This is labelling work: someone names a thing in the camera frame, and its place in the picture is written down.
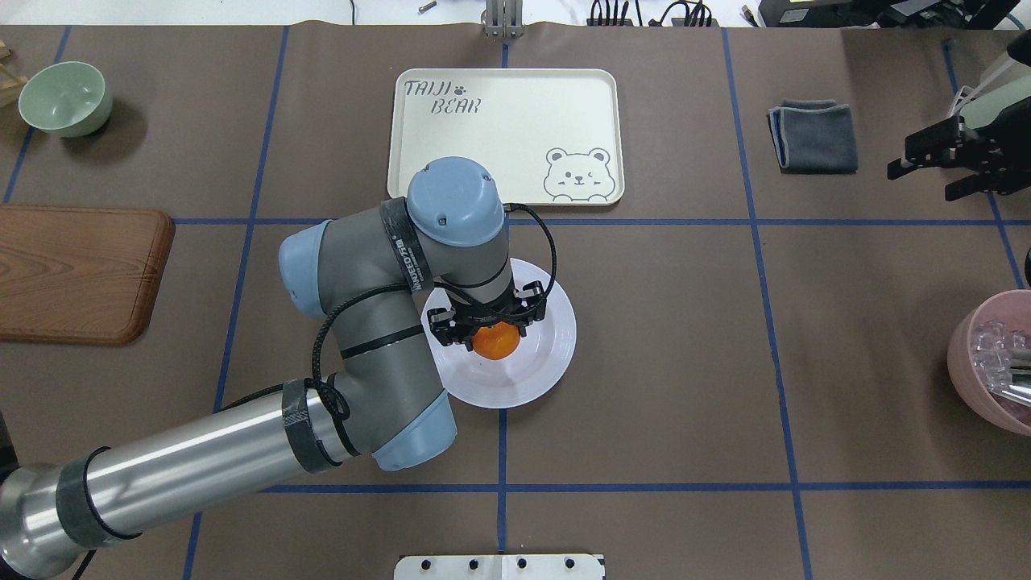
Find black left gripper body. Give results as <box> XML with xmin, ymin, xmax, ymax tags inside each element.
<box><xmin>427</xmin><ymin>280</ymin><xmax>551</xmax><ymax>349</ymax></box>

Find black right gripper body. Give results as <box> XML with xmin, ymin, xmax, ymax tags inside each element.
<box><xmin>902</xmin><ymin>113</ymin><xmax>1030</xmax><ymax>195</ymax></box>

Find orange fruit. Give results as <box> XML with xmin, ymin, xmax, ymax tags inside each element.
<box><xmin>470</xmin><ymin>322</ymin><xmax>522</xmax><ymax>361</ymax></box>

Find white round plate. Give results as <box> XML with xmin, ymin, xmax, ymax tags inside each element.
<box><xmin>428</xmin><ymin>282</ymin><xmax>577</xmax><ymax>410</ymax></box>

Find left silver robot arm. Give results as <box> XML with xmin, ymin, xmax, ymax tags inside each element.
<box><xmin>2</xmin><ymin>157</ymin><xmax>553</xmax><ymax>579</ymax></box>

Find cream bear tray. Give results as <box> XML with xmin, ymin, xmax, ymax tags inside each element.
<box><xmin>387</xmin><ymin>68</ymin><xmax>625</xmax><ymax>206</ymax></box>

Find green cup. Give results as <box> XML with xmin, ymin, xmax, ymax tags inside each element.
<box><xmin>963</xmin><ymin>77</ymin><xmax>1031</xmax><ymax>138</ymax></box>

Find grey folded cloth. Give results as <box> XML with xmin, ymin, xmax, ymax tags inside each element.
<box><xmin>767</xmin><ymin>99</ymin><xmax>859</xmax><ymax>175</ymax></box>

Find pink bowl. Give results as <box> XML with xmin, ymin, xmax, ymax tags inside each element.
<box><xmin>946</xmin><ymin>289</ymin><xmax>1030</xmax><ymax>437</ymax></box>

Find black laptop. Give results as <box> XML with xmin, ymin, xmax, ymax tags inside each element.
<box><xmin>757</xmin><ymin>1</ymin><xmax>1019</xmax><ymax>30</ymax></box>

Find clear ice cubes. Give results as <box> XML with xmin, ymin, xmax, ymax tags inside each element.
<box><xmin>970</xmin><ymin>320</ymin><xmax>1029</xmax><ymax>388</ymax></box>

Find metal scoop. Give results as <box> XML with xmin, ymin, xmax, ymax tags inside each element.
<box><xmin>982</xmin><ymin>348</ymin><xmax>1030</xmax><ymax>408</ymax></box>

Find black power strip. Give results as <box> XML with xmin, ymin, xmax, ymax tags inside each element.
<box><xmin>581</xmin><ymin>1</ymin><xmax>719</xmax><ymax>28</ymax></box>

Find wooden cutting board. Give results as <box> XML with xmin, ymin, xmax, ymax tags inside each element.
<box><xmin>1</xmin><ymin>203</ymin><xmax>176</xmax><ymax>346</ymax></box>

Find green bowl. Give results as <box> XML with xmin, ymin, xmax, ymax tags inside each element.
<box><xmin>18</xmin><ymin>61</ymin><xmax>114</xmax><ymax>139</ymax></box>

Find white wire cup rack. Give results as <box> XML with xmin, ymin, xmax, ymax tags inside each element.
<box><xmin>946</xmin><ymin>30</ymin><xmax>1030</xmax><ymax>128</ymax></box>

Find white pedestal column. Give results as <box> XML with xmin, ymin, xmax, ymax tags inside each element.
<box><xmin>393</xmin><ymin>553</ymin><xmax>607</xmax><ymax>579</ymax></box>

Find aluminium frame post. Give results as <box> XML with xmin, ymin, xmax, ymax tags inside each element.
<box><xmin>480</xmin><ymin>0</ymin><xmax>525</xmax><ymax>40</ymax></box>

